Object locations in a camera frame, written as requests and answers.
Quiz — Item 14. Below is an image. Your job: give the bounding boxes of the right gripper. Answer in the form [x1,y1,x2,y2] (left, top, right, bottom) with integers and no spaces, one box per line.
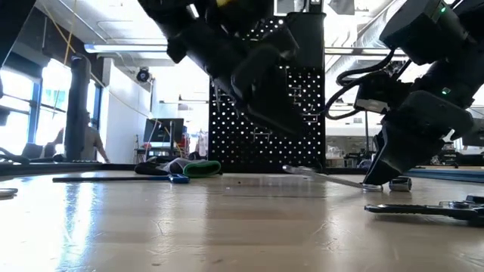
[361,89,475,187]

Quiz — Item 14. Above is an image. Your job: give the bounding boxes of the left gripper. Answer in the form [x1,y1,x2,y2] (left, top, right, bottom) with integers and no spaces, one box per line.
[165,17,304,137]

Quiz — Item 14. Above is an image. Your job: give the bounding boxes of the black wire stripper pliers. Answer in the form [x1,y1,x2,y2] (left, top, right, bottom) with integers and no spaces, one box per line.
[365,194,484,227]

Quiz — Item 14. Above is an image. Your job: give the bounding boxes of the grey-black green-cuffed work glove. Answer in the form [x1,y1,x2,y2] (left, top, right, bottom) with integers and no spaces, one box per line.
[134,160,162,175]
[153,156,222,178]

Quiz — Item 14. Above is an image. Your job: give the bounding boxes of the blue-handled hex key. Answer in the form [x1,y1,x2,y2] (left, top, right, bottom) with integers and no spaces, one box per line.
[51,173,191,185]

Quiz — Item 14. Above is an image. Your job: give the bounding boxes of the black pipe rig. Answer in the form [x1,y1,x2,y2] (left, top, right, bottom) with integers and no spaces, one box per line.
[363,109,370,167]

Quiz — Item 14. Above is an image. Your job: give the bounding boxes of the cluttered workbench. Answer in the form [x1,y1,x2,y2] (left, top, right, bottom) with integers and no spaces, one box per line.
[430,143,459,168]

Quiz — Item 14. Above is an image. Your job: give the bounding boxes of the black perforated pegboard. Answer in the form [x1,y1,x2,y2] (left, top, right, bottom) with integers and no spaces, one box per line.
[207,14,327,175]

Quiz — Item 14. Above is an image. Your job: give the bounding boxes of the black pegboard bin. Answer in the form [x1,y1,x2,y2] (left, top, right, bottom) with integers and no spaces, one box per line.
[286,11,327,71]

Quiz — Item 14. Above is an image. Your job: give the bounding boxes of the dark computer monitor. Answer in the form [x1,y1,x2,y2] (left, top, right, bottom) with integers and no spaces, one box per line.
[143,117,185,144]
[463,128,484,147]

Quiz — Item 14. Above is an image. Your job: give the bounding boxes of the fluorescent ceiling light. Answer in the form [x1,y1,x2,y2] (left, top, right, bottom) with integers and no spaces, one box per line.
[83,43,169,54]
[324,48,408,57]

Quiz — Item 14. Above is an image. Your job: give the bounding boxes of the person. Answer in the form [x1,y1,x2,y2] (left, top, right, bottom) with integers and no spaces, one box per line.
[81,111,111,164]
[45,127,66,158]

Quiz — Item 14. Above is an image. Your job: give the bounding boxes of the black round pillar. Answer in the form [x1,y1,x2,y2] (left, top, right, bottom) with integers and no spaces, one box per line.
[64,54,93,162]

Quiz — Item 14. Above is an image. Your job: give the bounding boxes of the dark sofa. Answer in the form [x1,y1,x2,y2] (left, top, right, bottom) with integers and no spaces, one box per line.
[20,141,58,160]

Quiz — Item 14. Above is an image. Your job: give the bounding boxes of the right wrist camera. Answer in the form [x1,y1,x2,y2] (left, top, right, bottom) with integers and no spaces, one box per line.
[353,70,413,114]

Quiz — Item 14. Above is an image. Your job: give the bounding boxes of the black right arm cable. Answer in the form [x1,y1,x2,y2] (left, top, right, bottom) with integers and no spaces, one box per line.
[323,48,399,122]

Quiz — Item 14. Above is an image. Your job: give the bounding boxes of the silver ventilation duct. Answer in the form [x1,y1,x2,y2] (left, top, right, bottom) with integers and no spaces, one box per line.
[324,0,409,82]

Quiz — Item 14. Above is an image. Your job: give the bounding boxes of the round black wall camera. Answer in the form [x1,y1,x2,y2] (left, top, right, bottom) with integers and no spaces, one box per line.
[135,66,151,83]

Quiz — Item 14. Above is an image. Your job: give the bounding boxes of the yellow cable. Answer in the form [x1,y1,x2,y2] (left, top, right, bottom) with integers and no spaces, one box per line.
[40,0,153,119]

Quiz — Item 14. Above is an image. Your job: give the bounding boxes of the black aluminium frame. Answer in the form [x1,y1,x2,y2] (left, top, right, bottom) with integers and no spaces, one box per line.
[0,160,484,184]

